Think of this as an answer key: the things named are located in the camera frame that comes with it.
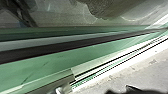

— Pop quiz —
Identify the green framed glass door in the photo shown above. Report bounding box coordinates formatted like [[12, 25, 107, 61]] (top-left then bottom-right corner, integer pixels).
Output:
[[0, 24, 168, 94]]

